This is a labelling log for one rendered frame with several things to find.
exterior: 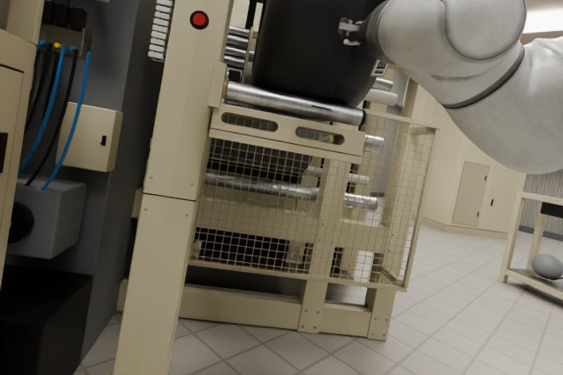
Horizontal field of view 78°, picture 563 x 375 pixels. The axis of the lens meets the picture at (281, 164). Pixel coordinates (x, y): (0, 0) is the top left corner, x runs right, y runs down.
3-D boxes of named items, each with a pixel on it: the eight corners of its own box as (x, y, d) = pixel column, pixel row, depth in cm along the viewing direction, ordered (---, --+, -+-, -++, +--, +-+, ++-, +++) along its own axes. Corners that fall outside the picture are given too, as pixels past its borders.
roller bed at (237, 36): (183, 98, 122) (198, 13, 121) (188, 102, 137) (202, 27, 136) (239, 109, 125) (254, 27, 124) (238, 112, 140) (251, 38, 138)
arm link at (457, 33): (354, 34, 44) (420, 102, 48) (408, 27, 29) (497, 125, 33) (416, -37, 42) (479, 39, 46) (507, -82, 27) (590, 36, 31)
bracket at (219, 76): (206, 105, 74) (214, 60, 74) (215, 117, 114) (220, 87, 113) (221, 109, 75) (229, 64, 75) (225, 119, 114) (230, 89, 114)
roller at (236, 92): (220, 100, 83) (220, 96, 78) (224, 82, 83) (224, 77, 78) (358, 128, 88) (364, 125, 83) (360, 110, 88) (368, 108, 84)
